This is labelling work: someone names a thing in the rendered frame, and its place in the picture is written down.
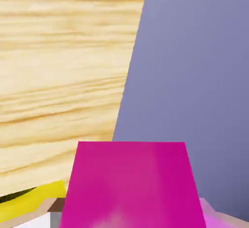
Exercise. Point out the large yellow box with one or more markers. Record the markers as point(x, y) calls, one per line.
point(29, 200)

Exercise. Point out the small magenta cube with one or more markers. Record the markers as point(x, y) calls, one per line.
point(132, 183)

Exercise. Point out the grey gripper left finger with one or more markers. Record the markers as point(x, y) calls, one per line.
point(52, 205)

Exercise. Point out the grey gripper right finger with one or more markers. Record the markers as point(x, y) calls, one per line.
point(211, 219)

